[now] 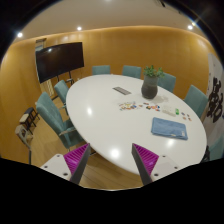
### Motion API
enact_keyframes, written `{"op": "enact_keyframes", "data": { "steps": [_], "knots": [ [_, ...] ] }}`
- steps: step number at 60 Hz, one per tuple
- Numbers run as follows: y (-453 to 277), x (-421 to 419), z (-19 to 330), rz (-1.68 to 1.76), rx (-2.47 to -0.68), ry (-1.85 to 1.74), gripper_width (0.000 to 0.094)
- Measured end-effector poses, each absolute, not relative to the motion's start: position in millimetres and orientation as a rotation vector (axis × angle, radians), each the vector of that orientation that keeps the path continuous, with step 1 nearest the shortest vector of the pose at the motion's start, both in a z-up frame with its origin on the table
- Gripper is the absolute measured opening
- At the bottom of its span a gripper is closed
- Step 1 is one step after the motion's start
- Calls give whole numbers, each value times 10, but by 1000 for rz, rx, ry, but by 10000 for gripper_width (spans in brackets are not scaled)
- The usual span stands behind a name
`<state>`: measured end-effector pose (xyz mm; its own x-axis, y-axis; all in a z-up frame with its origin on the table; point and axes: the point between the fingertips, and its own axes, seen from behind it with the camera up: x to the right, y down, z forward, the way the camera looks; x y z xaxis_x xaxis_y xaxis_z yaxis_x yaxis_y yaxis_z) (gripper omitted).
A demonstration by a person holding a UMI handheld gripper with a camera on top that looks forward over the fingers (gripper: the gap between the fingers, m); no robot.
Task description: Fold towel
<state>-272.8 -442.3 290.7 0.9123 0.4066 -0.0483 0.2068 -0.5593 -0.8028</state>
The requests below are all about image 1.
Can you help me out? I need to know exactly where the teal chair back left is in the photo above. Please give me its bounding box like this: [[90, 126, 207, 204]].
[[92, 65, 110, 75]]

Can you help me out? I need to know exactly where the beige device on stand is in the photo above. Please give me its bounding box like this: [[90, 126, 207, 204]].
[[15, 114, 33, 162]]

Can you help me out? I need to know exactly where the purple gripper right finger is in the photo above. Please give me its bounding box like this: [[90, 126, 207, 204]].
[[132, 143, 159, 185]]

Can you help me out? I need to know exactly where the green potted plant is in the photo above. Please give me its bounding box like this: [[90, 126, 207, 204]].
[[143, 65, 164, 78]]

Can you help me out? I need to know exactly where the black television screen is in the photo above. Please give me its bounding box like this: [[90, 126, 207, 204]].
[[35, 42, 84, 83]]

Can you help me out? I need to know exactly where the teal chair front left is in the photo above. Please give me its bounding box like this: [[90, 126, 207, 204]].
[[36, 92, 83, 149]]

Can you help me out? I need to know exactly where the white box with green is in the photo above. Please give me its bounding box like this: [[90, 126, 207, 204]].
[[162, 105, 179, 116]]

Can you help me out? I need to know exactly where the teal chair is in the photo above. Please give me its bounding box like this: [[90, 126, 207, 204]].
[[54, 80, 69, 104], [184, 85, 208, 117], [122, 65, 141, 78], [92, 65, 110, 75], [158, 73, 176, 92], [36, 92, 83, 149]]

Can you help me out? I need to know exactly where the teal chair back right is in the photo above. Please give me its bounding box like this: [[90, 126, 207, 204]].
[[158, 73, 176, 92]]

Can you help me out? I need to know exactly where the grey table socket panel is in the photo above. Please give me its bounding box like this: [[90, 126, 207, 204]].
[[113, 87, 131, 95]]

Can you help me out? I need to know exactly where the teal chair back middle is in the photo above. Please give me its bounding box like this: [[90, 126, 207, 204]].
[[122, 65, 141, 78]]

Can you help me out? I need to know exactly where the calligraphy wall banner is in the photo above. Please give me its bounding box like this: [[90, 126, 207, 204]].
[[203, 53, 224, 141]]

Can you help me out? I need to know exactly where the small dark stool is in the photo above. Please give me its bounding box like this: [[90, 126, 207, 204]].
[[24, 107, 38, 129]]

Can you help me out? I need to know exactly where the small orange pieces right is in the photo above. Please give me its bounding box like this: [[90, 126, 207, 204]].
[[181, 112, 192, 121]]

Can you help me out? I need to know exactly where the blue folded towel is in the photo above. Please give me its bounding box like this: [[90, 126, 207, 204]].
[[151, 117, 188, 140]]

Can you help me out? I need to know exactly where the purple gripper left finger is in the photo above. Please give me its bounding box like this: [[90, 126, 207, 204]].
[[64, 144, 91, 184]]

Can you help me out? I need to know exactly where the small items cluster middle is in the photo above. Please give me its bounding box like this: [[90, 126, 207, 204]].
[[138, 103, 161, 112]]

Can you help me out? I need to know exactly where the grey plant pot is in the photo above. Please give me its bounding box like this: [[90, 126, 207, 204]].
[[141, 76, 158, 99]]

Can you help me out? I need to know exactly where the colourful small items pile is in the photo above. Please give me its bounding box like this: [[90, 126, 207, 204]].
[[119, 102, 137, 111]]

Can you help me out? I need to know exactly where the white oval conference table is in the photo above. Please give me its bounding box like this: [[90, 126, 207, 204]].
[[66, 75, 207, 174]]

